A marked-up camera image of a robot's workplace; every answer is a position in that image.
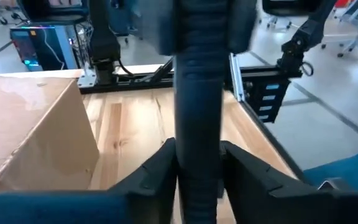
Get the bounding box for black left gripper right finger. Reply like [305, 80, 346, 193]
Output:
[220, 140, 323, 224]

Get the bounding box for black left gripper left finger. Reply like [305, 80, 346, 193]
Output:
[109, 138, 179, 224]

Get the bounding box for brown cardboard box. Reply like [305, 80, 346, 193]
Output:
[0, 76, 101, 200]

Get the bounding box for black control box blue labels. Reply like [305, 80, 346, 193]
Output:
[242, 76, 291, 124]

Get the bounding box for blue chair seat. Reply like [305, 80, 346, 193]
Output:
[302, 149, 358, 193]

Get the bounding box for dark cylindrical held object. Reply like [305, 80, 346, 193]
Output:
[134, 0, 258, 224]

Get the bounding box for computer tower glowing lights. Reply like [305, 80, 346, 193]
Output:
[9, 24, 80, 72]

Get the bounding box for black office chair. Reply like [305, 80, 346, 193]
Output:
[258, 0, 323, 30]
[16, 0, 90, 26]

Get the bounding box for grey office chair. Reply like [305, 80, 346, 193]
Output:
[320, 0, 358, 63]

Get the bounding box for silver aluminium rail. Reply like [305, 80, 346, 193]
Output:
[228, 52, 246, 103]

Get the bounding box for silver mounting bracket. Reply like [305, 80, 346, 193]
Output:
[76, 62, 98, 88]

